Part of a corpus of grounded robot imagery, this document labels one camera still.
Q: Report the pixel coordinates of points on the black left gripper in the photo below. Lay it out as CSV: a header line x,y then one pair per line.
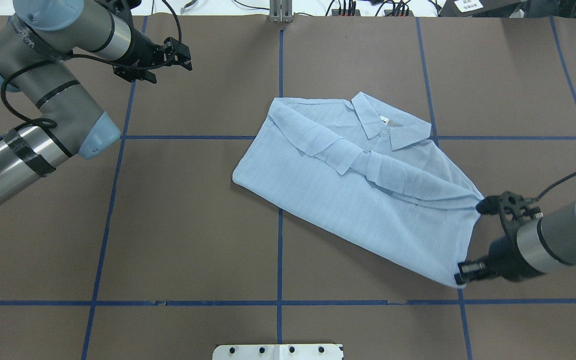
x,y
142,49

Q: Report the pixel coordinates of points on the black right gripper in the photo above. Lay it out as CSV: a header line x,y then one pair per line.
x,y
505,255

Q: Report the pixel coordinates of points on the light blue button shirt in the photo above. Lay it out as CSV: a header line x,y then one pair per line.
x,y
369,173

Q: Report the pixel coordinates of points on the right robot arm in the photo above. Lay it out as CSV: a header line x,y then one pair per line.
x,y
533,244

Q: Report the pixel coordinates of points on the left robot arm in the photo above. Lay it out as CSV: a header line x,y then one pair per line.
x,y
59,118

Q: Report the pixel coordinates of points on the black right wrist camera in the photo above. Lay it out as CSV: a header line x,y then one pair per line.
x,y
513,210

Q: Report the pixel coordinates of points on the aluminium frame post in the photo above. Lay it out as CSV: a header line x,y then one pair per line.
x,y
281,11

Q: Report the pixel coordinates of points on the white camera mast base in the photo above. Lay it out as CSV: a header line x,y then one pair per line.
x,y
295,351

